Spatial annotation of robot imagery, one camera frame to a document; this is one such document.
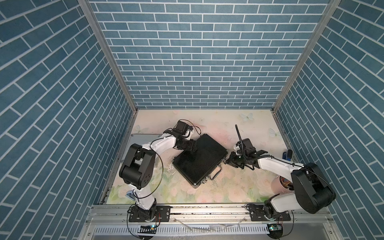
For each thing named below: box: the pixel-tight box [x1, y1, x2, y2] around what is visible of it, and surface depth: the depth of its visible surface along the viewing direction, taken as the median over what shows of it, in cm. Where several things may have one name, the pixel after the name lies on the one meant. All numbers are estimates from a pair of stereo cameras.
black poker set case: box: [172, 133, 228, 188], surface depth 90 cm
